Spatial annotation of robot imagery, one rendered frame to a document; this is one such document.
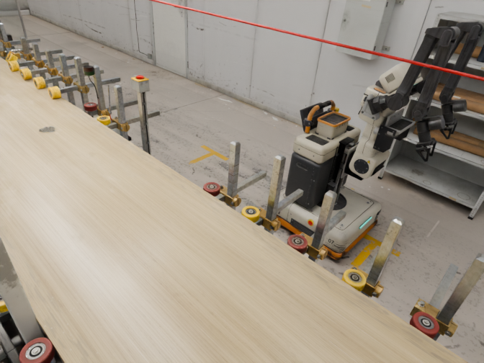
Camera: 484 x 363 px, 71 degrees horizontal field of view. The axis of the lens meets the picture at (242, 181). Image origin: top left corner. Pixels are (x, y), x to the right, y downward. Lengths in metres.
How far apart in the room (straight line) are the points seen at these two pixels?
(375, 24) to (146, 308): 3.23
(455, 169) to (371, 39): 1.53
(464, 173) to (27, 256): 3.67
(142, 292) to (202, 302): 0.20
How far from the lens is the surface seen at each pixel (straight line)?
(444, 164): 4.01
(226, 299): 1.17
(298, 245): 1.37
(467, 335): 2.67
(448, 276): 1.59
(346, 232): 2.49
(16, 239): 1.52
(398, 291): 2.66
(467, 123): 3.84
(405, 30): 3.87
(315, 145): 2.32
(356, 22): 3.80
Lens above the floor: 1.84
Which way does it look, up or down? 34 degrees down
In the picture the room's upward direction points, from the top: 5 degrees clockwise
